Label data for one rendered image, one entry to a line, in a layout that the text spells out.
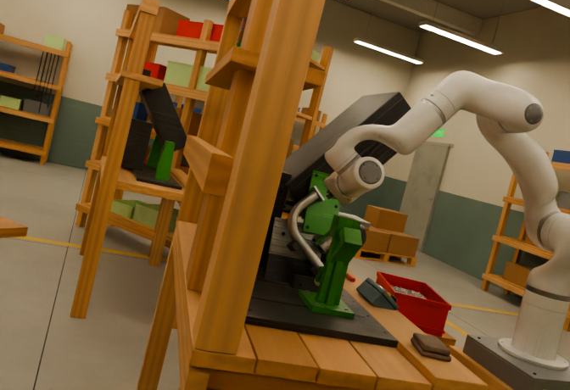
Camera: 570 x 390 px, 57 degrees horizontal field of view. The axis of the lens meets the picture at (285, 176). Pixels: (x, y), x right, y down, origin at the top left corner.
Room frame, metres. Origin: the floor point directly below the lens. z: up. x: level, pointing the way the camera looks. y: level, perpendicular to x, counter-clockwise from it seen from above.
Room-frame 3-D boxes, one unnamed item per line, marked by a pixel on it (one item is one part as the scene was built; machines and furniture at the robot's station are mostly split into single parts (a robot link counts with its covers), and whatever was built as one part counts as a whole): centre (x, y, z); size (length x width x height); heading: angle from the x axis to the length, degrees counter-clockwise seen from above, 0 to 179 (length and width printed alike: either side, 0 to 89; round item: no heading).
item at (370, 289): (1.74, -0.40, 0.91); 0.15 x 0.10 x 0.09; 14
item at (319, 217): (1.80, -0.14, 1.17); 0.13 x 0.12 x 0.20; 14
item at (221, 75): (1.79, 0.19, 1.52); 0.90 x 0.25 x 0.04; 14
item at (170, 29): (5.15, 0.98, 1.19); 2.30 x 0.55 x 2.39; 61
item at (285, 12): (1.78, 0.23, 1.36); 1.49 x 0.09 x 0.97; 14
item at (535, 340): (1.51, -0.82, 1.00); 0.19 x 0.19 x 0.18
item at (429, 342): (1.35, -0.48, 0.91); 0.10 x 0.08 x 0.03; 4
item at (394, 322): (1.92, -0.33, 0.82); 1.50 x 0.14 x 0.15; 14
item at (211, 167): (1.77, 0.30, 1.23); 1.30 x 0.05 x 0.09; 14
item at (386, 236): (8.29, -1.61, 0.37); 1.20 x 0.80 x 0.74; 118
